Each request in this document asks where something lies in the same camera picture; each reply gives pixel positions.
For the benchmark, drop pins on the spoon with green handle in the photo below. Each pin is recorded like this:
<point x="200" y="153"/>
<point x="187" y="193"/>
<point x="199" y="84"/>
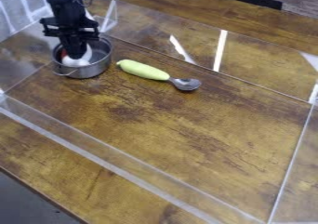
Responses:
<point x="148" y="72"/>

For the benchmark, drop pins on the small silver pot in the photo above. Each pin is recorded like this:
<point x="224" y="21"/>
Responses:
<point x="93" y="63"/>

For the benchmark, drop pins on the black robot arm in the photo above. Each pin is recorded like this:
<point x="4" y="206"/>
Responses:
<point x="71" y="26"/>

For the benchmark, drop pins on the clear acrylic corner bracket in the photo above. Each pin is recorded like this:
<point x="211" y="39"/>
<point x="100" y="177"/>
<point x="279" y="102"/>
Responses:
<point x="107" y="22"/>

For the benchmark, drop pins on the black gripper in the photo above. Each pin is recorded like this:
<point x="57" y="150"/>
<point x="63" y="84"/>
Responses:
<point x="68" y="24"/>

